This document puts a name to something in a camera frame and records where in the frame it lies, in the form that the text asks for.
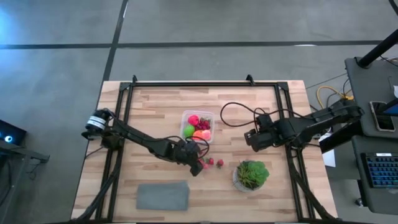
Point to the green succulent plant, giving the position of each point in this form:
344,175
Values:
255,172

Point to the clear plastic tupperware container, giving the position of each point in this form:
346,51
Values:
184,119

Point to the black desk beam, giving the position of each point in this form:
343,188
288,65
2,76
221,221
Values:
339,140

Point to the pink toy peach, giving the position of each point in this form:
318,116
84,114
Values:
207,135

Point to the black aluminium table frame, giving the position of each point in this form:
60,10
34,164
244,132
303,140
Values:
202,84

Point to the tablet with blue screen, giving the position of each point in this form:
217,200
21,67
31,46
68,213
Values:
393,109

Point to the large red strawberry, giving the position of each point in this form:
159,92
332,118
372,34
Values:
220,162

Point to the orange toy pumpkin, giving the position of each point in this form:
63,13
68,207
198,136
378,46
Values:
198,134

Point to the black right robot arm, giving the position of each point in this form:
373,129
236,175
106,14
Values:
326,119

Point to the red strawberry with leaves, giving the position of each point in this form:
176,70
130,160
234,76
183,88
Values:
211,161

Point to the pink toy lychee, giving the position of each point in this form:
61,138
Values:
206,166

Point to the grey desk with keyboard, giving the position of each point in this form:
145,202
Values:
357,146

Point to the black smartphone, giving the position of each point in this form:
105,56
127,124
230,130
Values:
382,116

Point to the white geometric plant pot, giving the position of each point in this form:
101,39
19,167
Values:
237,185

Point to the small red strawberry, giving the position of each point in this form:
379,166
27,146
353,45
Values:
206,120

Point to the black pole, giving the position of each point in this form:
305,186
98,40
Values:
379,48

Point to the backlit computer keyboard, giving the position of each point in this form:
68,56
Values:
382,171

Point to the white paper sheet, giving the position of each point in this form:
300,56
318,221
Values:
329,158

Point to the dark grey side table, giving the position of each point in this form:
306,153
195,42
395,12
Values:
12,174

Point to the grey desk with phone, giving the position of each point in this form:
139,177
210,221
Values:
360,84

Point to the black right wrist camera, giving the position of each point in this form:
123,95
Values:
264,120

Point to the black device with blue light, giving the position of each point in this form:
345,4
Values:
12,133

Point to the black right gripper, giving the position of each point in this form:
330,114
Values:
267,137

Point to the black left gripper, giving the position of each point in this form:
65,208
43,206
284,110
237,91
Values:
186,152

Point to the red toy tomato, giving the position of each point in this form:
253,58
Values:
193,120

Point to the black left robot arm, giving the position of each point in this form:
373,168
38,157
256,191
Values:
140,140

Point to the grey folded cloth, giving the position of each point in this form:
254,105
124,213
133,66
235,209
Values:
161,196

